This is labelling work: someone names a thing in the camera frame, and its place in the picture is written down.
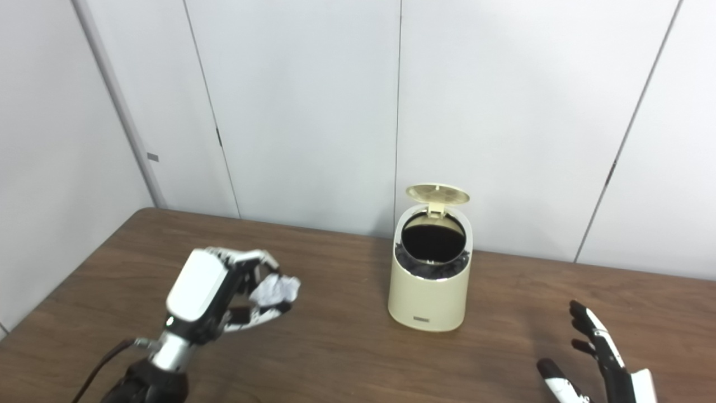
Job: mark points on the white and black right hand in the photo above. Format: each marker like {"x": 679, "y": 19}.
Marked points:
{"x": 615, "y": 386}

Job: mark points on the white and black left hand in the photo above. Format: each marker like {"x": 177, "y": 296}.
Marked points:
{"x": 196, "y": 291}

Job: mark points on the white paper ball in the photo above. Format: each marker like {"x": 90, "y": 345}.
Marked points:
{"x": 277, "y": 288}

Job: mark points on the cream-colored table bin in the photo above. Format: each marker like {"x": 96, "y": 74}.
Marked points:
{"x": 428, "y": 299}

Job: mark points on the round cream bin lid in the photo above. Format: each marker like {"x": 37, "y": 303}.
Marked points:
{"x": 437, "y": 194}

